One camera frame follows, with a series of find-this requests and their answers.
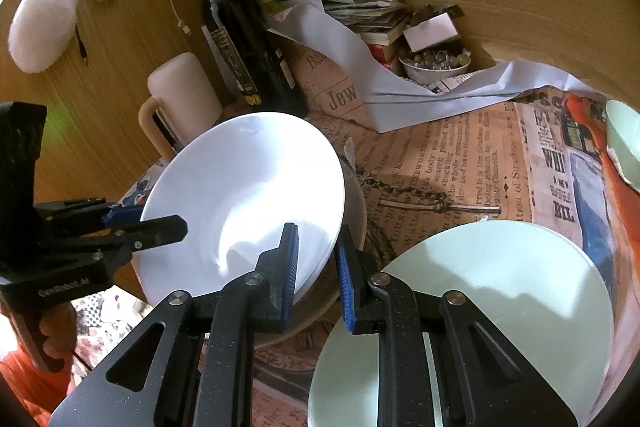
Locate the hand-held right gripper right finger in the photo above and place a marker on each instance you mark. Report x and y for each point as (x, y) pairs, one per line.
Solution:
(345, 289)

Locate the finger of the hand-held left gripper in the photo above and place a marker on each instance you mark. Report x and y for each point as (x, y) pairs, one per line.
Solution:
(160, 229)
(122, 214)

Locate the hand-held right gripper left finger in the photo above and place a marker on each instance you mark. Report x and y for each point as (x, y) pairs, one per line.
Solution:
(290, 279)

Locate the white plate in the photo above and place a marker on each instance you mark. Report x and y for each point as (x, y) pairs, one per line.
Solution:
(240, 187)

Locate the mint green plate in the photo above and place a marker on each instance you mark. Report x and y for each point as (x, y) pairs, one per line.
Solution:
(500, 287)

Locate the person's left forearm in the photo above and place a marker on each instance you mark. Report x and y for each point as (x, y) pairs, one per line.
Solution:
(25, 377)

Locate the person's left hand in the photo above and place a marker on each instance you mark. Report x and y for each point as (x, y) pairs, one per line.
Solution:
(59, 329)

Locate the floral print cloth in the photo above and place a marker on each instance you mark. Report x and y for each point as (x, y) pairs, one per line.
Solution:
(107, 337)

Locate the cream mug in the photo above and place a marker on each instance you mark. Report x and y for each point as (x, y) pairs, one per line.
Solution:
(182, 92)

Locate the newspaper print tablecloth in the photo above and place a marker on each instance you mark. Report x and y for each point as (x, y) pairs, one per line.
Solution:
(450, 157)

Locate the dark wine bottle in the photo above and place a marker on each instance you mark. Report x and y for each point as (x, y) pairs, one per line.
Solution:
(240, 57)

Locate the white fluffy pompom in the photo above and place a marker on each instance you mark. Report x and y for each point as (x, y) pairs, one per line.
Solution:
(42, 27)

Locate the small bowl of trinkets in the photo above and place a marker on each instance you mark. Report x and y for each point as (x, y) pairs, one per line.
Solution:
(430, 75)

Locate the white paper sheet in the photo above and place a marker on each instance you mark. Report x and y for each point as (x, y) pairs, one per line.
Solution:
(350, 57)

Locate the white folded card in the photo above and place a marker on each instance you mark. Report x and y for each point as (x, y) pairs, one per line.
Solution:
(432, 32)

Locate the stack of newspapers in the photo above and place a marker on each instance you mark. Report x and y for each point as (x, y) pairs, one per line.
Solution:
(370, 14)

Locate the mint green bowl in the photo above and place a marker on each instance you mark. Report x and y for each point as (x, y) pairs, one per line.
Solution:
(625, 142)

